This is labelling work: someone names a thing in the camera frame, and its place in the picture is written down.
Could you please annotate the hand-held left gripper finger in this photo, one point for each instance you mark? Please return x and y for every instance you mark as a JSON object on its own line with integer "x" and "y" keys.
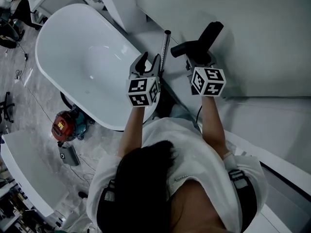
{"x": 156, "y": 67}
{"x": 139, "y": 64}

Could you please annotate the cluttered equipment table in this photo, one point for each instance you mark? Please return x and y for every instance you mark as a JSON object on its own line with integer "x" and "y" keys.
{"x": 14, "y": 210}

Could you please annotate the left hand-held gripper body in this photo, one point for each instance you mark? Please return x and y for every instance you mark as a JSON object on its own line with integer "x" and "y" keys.
{"x": 138, "y": 86}

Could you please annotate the person's right forearm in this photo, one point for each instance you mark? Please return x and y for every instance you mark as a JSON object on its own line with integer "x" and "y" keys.
{"x": 213, "y": 125}

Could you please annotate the person's bare upper back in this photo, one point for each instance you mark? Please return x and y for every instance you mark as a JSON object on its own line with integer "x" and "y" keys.
{"x": 196, "y": 210}

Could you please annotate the grey metal box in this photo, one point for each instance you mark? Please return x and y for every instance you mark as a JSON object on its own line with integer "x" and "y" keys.
{"x": 70, "y": 155}

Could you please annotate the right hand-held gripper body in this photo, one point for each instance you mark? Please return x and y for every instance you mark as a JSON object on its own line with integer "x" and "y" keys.
{"x": 209, "y": 79}

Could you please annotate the red and teal vacuum cleaner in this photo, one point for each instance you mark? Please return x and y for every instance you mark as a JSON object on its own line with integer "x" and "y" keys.
{"x": 64, "y": 126}

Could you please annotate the person's left forearm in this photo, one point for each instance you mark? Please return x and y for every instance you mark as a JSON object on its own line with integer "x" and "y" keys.
{"x": 133, "y": 130}

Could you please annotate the person's white shirt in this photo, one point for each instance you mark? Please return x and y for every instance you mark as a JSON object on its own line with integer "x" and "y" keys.
{"x": 194, "y": 159}

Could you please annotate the white bathtub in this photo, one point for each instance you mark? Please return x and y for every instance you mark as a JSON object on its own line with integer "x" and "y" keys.
{"x": 92, "y": 57}

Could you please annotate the chrome vertical pipe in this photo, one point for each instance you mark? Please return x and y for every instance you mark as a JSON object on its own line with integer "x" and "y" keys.
{"x": 166, "y": 42}

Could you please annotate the person's light blue jeans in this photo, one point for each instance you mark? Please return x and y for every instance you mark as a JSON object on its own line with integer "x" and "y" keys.
{"x": 179, "y": 110}

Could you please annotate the black office chair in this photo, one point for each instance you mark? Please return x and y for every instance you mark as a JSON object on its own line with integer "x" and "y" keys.
{"x": 6, "y": 105}

